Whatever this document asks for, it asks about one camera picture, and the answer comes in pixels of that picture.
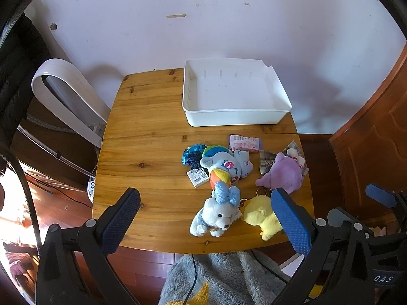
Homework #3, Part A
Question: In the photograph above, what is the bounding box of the thin black cable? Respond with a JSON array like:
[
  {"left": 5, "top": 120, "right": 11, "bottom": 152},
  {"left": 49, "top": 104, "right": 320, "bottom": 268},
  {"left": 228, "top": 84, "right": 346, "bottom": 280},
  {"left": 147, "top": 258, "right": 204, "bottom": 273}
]
[{"left": 183, "top": 253, "right": 198, "bottom": 305}]

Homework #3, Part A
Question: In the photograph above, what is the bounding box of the brown wooden door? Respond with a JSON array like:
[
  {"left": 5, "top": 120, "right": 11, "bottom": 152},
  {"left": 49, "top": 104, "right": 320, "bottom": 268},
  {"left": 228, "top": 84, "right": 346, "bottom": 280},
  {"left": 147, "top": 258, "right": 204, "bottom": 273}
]
[{"left": 329, "top": 43, "right": 407, "bottom": 226}]

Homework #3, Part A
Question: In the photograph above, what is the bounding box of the yellow plush keychain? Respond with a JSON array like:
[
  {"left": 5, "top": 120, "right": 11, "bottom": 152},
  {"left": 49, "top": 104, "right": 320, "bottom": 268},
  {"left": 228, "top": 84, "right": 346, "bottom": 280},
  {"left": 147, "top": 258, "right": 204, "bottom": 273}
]
[{"left": 240, "top": 187, "right": 283, "bottom": 241}]

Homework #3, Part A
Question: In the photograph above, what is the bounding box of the small white barcode box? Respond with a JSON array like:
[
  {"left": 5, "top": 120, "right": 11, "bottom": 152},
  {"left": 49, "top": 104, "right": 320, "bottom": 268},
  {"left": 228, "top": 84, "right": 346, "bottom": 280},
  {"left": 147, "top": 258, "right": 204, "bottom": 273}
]
[{"left": 186, "top": 169, "right": 210, "bottom": 188}]

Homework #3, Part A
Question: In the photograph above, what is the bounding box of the blue floral drawstring pouch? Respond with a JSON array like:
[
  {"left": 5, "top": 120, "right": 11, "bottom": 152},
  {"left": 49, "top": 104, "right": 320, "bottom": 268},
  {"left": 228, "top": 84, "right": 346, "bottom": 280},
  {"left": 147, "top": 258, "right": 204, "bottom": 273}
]
[{"left": 182, "top": 144, "right": 209, "bottom": 170}]

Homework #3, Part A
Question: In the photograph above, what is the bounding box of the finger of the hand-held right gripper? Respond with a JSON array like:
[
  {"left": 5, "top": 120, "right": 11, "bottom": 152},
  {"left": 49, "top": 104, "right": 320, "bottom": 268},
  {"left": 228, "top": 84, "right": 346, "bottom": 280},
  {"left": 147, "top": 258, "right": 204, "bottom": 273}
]
[
  {"left": 327, "top": 207, "right": 375, "bottom": 239},
  {"left": 365, "top": 183, "right": 407, "bottom": 217}
]

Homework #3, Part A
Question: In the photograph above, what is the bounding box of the rainbow mane pony plush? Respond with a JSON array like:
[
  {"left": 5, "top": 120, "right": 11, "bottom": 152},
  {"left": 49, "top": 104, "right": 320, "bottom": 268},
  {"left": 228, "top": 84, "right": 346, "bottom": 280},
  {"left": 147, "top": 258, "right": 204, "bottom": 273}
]
[{"left": 200, "top": 145, "right": 254, "bottom": 191}]

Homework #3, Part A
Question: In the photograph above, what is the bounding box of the black braided cable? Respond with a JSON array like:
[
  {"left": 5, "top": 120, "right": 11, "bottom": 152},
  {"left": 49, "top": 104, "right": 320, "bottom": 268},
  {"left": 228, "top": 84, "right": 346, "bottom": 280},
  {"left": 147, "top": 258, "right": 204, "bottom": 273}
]
[{"left": 0, "top": 152, "right": 42, "bottom": 256}]

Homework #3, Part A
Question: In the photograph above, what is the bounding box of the grey dog plush blue bow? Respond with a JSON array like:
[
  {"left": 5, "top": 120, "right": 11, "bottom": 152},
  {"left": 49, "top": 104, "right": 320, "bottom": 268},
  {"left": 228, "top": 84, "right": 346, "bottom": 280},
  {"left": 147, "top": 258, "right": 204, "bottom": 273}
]
[{"left": 190, "top": 180, "right": 242, "bottom": 237}]

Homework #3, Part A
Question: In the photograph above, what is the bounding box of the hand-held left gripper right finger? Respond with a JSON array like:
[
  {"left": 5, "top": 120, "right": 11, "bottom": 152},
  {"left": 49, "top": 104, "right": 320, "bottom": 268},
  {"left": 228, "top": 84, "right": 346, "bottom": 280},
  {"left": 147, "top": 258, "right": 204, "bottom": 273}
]
[{"left": 271, "top": 188, "right": 374, "bottom": 305}]

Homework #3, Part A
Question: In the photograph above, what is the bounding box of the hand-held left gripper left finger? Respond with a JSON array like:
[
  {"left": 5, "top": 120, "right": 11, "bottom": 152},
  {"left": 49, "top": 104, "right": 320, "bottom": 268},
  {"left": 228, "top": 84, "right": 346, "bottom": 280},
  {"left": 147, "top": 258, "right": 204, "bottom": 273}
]
[{"left": 35, "top": 187, "right": 141, "bottom": 305}]

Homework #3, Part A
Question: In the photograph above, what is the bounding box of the grey fuzzy blanket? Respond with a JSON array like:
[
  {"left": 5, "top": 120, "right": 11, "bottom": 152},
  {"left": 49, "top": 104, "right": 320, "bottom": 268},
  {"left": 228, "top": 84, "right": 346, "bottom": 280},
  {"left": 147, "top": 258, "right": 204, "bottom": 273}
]
[{"left": 158, "top": 250, "right": 296, "bottom": 305}]

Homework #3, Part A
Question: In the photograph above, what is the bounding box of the pink cloth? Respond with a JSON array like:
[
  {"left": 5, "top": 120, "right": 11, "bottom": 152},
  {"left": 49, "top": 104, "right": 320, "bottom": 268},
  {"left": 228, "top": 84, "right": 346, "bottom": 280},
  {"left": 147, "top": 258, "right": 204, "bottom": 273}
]
[{"left": 3, "top": 241, "right": 36, "bottom": 277}]

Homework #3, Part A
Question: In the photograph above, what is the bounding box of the white plastic bin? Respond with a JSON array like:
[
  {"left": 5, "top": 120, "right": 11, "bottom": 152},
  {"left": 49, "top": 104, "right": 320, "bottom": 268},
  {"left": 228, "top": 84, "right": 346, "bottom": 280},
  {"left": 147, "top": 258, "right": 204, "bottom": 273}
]
[{"left": 182, "top": 58, "right": 292, "bottom": 128}]

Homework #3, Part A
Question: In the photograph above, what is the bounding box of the black jacket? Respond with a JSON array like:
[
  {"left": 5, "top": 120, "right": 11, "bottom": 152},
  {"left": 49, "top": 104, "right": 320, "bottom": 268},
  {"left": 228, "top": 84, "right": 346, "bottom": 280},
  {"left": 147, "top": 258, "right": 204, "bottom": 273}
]
[{"left": 0, "top": 13, "right": 51, "bottom": 140}]

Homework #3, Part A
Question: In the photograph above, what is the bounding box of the purple plush with plaid cloth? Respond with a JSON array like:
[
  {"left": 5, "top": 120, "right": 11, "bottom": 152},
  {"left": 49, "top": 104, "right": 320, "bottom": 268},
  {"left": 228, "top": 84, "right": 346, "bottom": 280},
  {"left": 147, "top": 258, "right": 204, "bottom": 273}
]
[{"left": 255, "top": 140, "right": 310, "bottom": 195}]

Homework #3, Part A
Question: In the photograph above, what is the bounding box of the yellow fuzzy cloth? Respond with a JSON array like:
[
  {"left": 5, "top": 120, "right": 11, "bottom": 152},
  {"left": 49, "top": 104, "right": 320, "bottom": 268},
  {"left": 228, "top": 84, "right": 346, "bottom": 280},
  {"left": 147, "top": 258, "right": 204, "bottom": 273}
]
[{"left": 165, "top": 282, "right": 210, "bottom": 305}]

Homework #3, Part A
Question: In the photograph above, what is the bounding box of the pink tissue packet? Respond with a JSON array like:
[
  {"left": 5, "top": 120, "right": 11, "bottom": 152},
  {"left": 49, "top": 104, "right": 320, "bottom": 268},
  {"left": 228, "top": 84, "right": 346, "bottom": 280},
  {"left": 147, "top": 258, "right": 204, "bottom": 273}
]
[{"left": 228, "top": 134, "right": 263, "bottom": 153}]

